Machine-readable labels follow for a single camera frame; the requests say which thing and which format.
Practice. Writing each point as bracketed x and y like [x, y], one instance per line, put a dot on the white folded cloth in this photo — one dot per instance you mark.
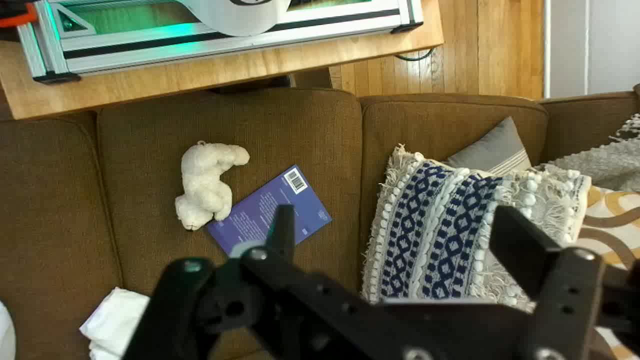
[116, 320]

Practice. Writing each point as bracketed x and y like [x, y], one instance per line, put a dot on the white plush toy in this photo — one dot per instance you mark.
[206, 183]

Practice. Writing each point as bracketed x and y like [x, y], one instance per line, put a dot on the blue purple book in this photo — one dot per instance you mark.
[273, 213]

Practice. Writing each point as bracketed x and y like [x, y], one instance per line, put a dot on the orange black clamp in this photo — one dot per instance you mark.
[17, 15]

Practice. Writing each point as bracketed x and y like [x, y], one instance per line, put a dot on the grey knit blanket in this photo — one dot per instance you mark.
[601, 160]

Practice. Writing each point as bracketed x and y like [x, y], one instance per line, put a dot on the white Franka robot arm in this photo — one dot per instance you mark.
[237, 16]

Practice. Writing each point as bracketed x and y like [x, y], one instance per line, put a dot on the tan brown wavy pillow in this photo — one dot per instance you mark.
[612, 226]

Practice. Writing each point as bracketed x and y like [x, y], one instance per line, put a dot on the grey striped pillow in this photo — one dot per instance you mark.
[497, 151]

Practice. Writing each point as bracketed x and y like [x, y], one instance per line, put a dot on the wooden table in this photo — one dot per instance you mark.
[232, 66]

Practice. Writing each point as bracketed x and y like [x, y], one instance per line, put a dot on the brown fabric sofa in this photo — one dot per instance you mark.
[292, 133]

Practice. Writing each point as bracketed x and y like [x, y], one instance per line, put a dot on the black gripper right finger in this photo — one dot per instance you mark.
[532, 261]

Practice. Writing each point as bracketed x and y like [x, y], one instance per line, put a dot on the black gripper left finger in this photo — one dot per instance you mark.
[281, 231]

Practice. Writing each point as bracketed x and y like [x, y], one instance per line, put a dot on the blue white patterned pillow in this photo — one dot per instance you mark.
[432, 220]

